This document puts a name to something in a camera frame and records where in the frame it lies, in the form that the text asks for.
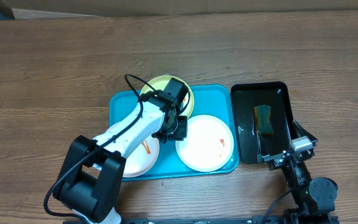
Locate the green yellow sponge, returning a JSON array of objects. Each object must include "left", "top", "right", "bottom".
[{"left": 253, "top": 105, "right": 274, "bottom": 136}]

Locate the yellow-green plate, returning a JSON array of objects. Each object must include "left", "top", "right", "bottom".
[{"left": 140, "top": 75, "right": 195, "bottom": 121}]

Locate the black water tray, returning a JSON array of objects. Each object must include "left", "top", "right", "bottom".
[{"left": 231, "top": 82, "right": 295, "bottom": 164}]

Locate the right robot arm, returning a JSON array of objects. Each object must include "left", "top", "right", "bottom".
[{"left": 259, "top": 121, "right": 339, "bottom": 223}]

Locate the white plate with ketchup left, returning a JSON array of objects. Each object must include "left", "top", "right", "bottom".
[{"left": 99, "top": 119, "right": 160, "bottom": 179}]

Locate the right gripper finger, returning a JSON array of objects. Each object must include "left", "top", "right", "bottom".
[
  {"left": 257, "top": 131, "right": 270, "bottom": 162},
  {"left": 292, "top": 120, "right": 316, "bottom": 142}
]

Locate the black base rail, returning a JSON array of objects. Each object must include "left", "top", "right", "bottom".
[{"left": 63, "top": 214, "right": 340, "bottom": 224}]

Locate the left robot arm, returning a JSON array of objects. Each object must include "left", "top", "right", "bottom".
[{"left": 46, "top": 88, "right": 188, "bottom": 223}]

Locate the teal plastic tray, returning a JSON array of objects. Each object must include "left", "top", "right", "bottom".
[{"left": 109, "top": 84, "right": 239, "bottom": 182}]

